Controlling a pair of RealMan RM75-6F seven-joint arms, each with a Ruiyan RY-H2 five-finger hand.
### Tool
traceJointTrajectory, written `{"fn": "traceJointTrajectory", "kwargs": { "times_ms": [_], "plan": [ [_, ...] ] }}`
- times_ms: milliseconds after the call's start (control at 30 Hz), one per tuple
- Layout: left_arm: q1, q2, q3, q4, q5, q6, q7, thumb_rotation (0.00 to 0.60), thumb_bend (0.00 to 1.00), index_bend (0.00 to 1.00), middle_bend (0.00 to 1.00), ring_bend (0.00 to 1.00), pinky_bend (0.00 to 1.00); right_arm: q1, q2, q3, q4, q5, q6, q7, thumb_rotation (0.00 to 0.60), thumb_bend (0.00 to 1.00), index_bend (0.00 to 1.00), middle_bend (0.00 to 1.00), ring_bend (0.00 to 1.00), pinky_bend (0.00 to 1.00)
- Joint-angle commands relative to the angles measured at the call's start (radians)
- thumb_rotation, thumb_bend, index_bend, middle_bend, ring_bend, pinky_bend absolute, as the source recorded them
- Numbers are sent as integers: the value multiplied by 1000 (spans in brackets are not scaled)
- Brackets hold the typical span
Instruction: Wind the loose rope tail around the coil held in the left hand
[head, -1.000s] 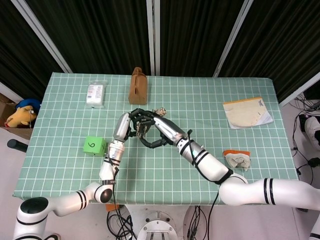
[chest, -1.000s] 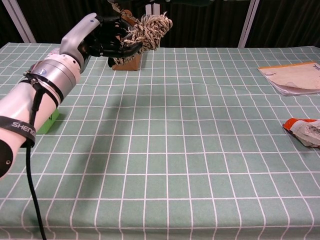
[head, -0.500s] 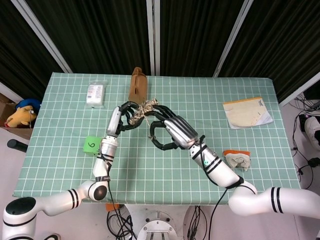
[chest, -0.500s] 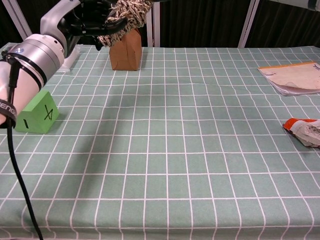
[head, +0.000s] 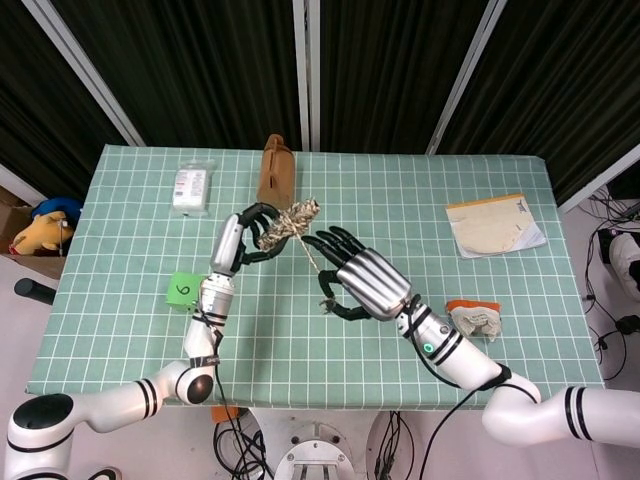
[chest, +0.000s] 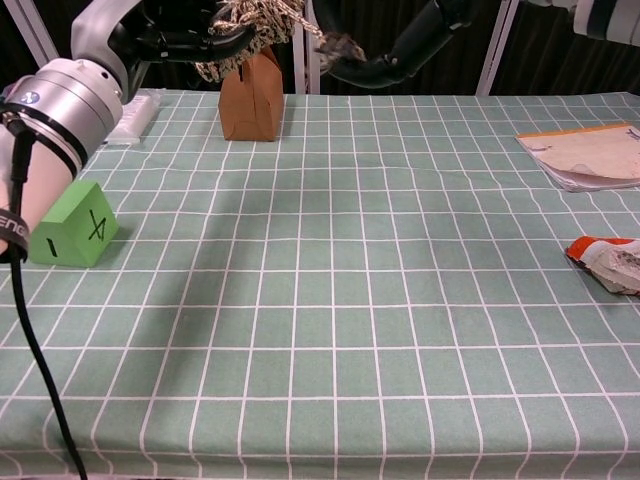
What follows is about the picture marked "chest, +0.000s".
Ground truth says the orange white snack wrapper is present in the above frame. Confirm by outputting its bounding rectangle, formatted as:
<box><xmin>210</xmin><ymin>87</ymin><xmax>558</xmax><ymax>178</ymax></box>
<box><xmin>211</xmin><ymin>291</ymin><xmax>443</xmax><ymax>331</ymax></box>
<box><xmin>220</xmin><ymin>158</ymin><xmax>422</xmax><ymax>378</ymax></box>
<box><xmin>564</xmin><ymin>235</ymin><xmax>640</xmax><ymax>296</ymax></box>

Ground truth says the green numbered foam cube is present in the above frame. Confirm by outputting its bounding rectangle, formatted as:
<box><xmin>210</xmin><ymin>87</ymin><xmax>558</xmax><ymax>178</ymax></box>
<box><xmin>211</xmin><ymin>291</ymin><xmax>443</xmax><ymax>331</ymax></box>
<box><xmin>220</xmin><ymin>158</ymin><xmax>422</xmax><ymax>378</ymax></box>
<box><xmin>28</xmin><ymin>180</ymin><xmax>120</xmax><ymax>267</ymax></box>

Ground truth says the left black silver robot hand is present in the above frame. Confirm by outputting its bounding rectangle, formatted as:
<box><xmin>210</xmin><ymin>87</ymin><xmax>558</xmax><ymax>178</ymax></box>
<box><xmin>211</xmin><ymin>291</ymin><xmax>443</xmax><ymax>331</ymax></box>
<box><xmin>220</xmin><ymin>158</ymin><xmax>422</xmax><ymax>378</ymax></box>
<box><xmin>69</xmin><ymin>0</ymin><xmax>256</xmax><ymax>104</ymax></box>

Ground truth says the clear plastic wipes packet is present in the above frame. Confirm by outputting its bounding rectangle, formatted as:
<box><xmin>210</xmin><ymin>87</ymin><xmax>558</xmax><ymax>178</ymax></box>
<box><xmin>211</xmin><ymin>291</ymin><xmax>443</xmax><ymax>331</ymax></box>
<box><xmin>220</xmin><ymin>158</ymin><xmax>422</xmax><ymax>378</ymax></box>
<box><xmin>102</xmin><ymin>92</ymin><xmax>161</xmax><ymax>147</ymax></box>

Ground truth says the speckled twine rope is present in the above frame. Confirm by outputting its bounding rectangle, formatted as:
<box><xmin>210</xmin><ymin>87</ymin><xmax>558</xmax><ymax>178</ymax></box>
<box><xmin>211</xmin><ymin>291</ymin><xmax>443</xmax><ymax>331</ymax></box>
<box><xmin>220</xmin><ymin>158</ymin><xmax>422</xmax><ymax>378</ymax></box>
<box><xmin>194</xmin><ymin>0</ymin><xmax>369</xmax><ymax>84</ymax></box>

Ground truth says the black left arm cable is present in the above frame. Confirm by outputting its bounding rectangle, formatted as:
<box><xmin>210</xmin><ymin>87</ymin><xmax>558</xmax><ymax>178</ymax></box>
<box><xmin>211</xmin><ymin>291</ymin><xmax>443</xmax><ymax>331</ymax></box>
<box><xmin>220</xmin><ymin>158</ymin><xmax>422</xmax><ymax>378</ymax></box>
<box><xmin>0</xmin><ymin>112</ymin><xmax>90</xmax><ymax>480</ymax></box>

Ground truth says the yellow spined paper notebook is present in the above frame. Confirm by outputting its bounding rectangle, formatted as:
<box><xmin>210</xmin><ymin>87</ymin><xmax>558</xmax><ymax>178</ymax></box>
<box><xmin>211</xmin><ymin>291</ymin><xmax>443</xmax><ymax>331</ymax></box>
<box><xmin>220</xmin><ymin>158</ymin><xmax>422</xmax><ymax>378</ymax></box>
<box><xmin>514</xmin><ymin>122</ymin><xmax>640</xmax><ymax>194</ymax></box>

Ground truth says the black curtain panel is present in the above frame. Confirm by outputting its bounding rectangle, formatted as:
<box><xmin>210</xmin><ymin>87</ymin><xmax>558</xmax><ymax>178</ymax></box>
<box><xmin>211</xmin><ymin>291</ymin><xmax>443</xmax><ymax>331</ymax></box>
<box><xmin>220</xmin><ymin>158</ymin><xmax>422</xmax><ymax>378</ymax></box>
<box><xmin>29</xmin><ymin>0</ymin><xmax>296</xmax><ymax>94</ymax></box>
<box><xmin>0</xmin><ymin>0</ymin><xmax>51</xmax><ymax>97</ymax></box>
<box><xmin>318</xmin><ymin>0</ymin><xmax>501</xmax><ymax>96</ymax></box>
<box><xmin>492</xmin><ymin>0</ymin><xmax>640</xmax><ymax>97</ymax></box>

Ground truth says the white partition post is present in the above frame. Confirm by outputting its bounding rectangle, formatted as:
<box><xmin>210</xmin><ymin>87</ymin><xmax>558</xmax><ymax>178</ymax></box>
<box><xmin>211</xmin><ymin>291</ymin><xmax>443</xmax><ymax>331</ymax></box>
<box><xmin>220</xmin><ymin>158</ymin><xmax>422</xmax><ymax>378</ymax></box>
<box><xmin>474</xmin><ymin>0</ymin><xmax>521</xmax><ymax>97</ymax></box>
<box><xmin>292</xmin><ymin>0</ymin><xmax>321</xmax><ymax>95</ymax></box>
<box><xmin>9</xmin><ymin>0</ymin><xmax>60</xmax><ymax>66</ymax></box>

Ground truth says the green checked tablecloth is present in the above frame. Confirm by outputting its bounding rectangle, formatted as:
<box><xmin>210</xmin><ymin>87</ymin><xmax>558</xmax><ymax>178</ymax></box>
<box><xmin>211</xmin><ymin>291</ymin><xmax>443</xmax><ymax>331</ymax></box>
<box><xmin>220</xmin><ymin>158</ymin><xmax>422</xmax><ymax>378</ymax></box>
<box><xmin>0</xmin><ymin>88</ymin><xmax>640</xmax><ymax>480</ymax></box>

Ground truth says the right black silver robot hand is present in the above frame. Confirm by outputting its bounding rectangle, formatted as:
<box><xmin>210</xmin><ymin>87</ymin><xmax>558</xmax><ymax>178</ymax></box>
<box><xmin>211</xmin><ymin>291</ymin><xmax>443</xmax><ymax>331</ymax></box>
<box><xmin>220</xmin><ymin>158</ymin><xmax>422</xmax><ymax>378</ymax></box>
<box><xmin>312</xmin><ymin>0</ymin><xmax>484</xmax><ymax>91</ymax></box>

